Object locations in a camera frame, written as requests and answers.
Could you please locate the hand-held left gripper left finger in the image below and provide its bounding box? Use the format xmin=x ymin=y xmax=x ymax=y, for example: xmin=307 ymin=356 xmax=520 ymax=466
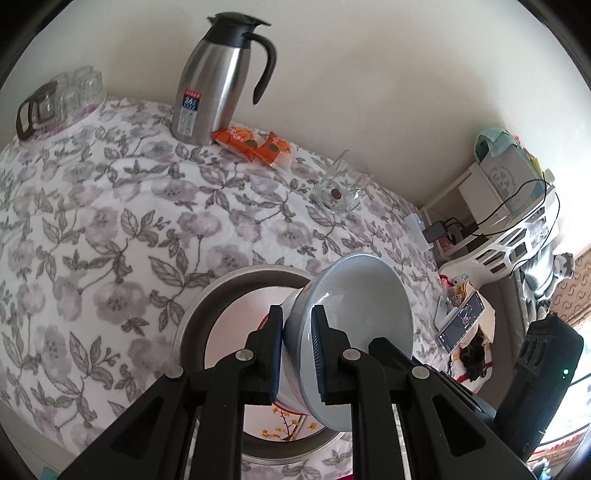
xmin=58 ymin=305 xmax=284 ymax=480

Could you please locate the clear glass mug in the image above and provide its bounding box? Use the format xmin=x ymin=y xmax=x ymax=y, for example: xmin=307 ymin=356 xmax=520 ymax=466
xmin=310 ymin=150 xmax=372 ymax=213

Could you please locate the orange snack packet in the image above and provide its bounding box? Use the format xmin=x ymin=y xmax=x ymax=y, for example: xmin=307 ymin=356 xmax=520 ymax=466
xmin=212 ymin=126 xmax=269 ymax=163
xmin=256 ymin=131 xmax=294 ymax=174

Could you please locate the stainless steel thermos jug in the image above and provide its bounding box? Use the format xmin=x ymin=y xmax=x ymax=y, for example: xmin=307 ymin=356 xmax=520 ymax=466
xmin=171 ymin=13 xmax=278 ymax=146

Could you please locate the clear glass cup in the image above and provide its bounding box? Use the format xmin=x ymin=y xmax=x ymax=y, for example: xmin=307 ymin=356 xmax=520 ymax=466
xmin=76 ymin=66 xmax=106 ymax=110
xmin=55 ymin=74 xmax=85 ymax=124

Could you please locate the small pink toy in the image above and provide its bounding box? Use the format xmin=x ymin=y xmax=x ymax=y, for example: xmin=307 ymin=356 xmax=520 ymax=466
xmin=440 ymin=273 xmax=476 ymax=303

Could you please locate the white power bank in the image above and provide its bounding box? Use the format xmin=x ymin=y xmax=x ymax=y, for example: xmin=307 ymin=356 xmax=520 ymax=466
xmin=406 ymin=213 xmax=434 ymax=251

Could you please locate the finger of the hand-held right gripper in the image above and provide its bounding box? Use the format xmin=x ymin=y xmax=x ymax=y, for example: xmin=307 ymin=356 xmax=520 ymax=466
xmin=368 ymin=337 xmax=498 ymax=430

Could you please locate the small white bowl red pattern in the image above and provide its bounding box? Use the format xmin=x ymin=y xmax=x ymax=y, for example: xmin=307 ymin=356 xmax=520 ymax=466
xmin=277 ymin=253 xmax=415 ymax=433

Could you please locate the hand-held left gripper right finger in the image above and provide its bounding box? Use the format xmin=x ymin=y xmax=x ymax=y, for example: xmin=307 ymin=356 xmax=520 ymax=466
xmin=310 ymin=305 xmax=539 ymax=480

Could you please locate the dark grey charger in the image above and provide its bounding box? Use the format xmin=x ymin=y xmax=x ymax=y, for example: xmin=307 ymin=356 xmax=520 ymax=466
xmin=424 ymin=220 xmax=451 ymax=243

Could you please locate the brown patterned cloth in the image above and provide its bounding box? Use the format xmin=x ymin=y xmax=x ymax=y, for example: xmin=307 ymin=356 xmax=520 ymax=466
xmin=551 ymin=251 xmax=591 ymax=333

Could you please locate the grey printed bag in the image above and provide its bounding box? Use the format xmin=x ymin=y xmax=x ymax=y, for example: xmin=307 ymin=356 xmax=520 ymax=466
xmin=480 ymin=138 xmax=548 ymax=215

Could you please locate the smartphone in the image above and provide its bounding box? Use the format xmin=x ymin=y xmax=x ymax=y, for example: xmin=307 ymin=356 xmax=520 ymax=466
xmin=436 ymin=291 xmax=485 ymax=354

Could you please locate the grey plush toy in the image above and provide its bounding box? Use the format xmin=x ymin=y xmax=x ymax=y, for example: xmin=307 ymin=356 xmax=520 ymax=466
xmin=522 ymin=251 xmax=575 ymax=305

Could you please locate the green cloth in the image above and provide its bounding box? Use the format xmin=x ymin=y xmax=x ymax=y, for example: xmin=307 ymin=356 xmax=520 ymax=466
xmin=475 ymin=127 xmax=514 ymax=162

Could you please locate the large stainless steel basin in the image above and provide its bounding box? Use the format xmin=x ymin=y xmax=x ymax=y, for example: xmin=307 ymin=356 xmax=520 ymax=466
xmin=172 ymin=265 xmax=354 ymax=463

